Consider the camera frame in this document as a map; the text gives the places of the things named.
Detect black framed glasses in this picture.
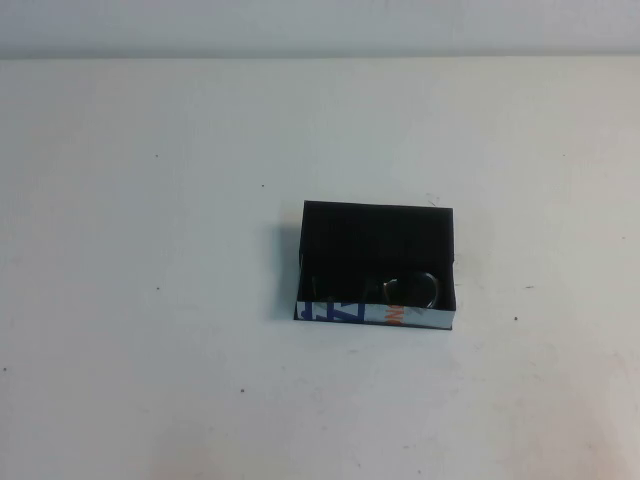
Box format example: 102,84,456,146
308,269,444,309

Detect black printed-front glasses case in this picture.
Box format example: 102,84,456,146
291,200,459,333

